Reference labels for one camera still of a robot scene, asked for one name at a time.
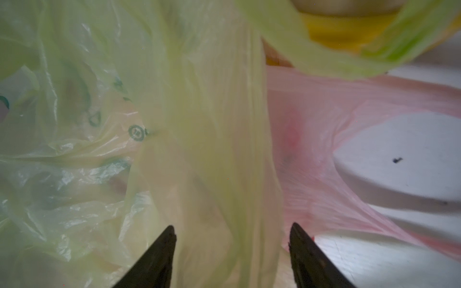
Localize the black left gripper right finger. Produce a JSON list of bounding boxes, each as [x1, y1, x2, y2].
[[289, 223, 355, 288]]

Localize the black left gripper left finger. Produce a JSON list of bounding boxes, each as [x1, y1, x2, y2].
[[114, 225, 176, 288]]

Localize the green plastic bag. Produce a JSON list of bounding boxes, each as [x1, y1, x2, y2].
[[0, 0, 461, 288]]

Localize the pink plastic bag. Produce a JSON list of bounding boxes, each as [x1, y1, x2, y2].
[[267, 66, 461, 259]]

